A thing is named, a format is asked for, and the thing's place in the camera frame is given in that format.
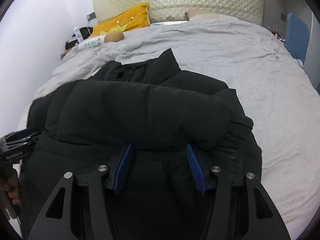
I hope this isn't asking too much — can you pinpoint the black puffer jacket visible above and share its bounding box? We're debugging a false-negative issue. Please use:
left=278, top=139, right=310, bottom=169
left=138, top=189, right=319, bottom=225
left=20, top=50, right=262, bottom=239

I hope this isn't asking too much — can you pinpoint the person's left hand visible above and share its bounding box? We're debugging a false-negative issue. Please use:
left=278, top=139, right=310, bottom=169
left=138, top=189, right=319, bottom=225
left=1, top=168, right=21, bottom=205

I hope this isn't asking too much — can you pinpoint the cardboard box nightstand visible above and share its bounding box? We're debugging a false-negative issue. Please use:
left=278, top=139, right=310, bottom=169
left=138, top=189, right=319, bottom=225
left=60, top=48, right=71, bottom=60

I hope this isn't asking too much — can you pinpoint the white spray bottle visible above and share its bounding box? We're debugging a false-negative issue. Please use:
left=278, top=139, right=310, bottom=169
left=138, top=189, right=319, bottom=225
left=74, top=27, right=84, bottom=43

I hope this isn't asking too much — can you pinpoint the grey bed duvet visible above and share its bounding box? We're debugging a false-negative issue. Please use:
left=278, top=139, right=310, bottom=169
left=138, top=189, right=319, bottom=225
left=16, top=13, right=320, bottom=240

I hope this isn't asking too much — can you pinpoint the black bag on nightstand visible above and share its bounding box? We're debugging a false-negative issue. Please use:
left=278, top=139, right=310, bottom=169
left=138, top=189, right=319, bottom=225
left=65, top=27, right=93, bottom=50

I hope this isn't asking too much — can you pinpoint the white brown bolster pillow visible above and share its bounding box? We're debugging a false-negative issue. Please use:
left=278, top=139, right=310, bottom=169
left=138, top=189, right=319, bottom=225
left=78, top=33, right=124, bottom=50

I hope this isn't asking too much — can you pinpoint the yellow crown pillow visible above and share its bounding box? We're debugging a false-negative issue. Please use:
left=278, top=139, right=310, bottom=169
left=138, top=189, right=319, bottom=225
left=89, top=2, right=150, bottom=38

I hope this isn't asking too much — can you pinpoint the blue chair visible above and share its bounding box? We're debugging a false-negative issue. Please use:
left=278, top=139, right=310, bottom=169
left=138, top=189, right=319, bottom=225
left=285, top=13, right=309, bottom=63

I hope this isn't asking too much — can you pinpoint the pink pillow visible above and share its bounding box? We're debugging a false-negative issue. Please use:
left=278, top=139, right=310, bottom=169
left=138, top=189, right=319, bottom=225
left=187, top=10, right=220, bottom=22

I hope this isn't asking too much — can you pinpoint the wall power socket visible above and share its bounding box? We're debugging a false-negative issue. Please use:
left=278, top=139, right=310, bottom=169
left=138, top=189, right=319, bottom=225
left=86, top=12, right=96, bottom=21

